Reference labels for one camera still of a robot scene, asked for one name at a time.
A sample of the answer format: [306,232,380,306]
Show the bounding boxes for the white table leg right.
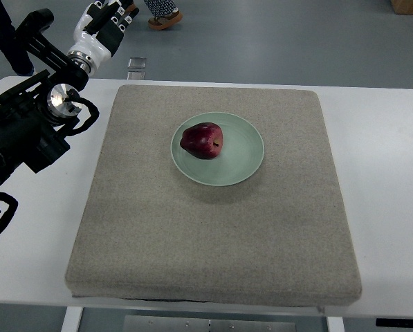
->
[327,317,345,332]

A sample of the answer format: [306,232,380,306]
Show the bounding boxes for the white table leg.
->
[327,317,345,332]
[60,306,84,332]

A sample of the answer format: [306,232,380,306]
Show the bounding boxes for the cardboard box corner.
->
[391,0,413,15]

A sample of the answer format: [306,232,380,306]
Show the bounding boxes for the person with brown shoes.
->
[143,0,183,30]

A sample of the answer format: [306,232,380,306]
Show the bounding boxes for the silver floor outlet lower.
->
[127,71,146,80]

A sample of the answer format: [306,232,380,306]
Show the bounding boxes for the beige square cushion mat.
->
[65,85,362,306]

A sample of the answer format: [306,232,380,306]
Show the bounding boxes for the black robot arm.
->
[0,8,100,234]

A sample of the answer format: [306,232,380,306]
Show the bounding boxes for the red apple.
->
[179,122,223,160]

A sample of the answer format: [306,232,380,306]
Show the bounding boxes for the silver floor outlet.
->
[127,71,146,80]
[127,57,147,69]

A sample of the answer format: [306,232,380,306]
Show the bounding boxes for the silver floor outlet upper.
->
[127,57,147,69]

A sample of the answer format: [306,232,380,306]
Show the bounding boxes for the metal table base plate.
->
[123,315,297,332]

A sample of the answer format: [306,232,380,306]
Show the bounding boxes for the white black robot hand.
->
[67,1,139,76]

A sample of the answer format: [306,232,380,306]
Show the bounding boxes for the white table leg left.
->
[60,306,84,332]

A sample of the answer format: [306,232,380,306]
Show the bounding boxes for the pale green plate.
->
[170,112,264,186]

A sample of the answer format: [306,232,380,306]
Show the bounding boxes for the black table control panel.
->
[376,318,413,329]

